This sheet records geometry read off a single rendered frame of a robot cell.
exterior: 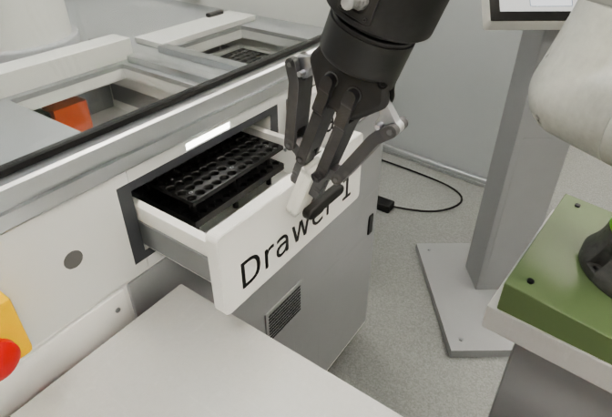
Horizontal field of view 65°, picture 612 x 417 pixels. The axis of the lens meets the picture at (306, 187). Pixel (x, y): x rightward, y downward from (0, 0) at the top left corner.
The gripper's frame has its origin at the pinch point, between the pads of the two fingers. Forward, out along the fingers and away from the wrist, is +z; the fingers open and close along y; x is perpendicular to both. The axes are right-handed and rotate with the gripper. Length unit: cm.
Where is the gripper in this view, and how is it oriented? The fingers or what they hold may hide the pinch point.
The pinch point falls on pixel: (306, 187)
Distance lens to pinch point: 52.6
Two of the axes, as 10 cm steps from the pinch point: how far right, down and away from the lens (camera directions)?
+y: 7.7, 5.8, -2.6
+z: -2.8, 6.8, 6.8
